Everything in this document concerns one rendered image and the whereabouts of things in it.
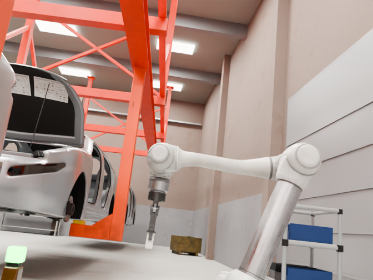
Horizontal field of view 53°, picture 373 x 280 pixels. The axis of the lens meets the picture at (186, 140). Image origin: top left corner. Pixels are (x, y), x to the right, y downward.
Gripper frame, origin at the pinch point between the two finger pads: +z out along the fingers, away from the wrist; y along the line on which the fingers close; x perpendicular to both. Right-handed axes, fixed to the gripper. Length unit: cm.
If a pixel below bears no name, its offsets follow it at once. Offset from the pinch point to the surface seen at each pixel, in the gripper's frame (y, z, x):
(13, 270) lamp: -56, 12, 33
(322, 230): 91, -22, -113
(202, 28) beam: 741, -567, -40
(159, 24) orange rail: 269, -267, 37
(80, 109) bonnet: 293, -142, 118
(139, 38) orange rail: 252, -233, 57
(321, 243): 89, -13, -112
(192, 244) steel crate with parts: 1038, 3, -118
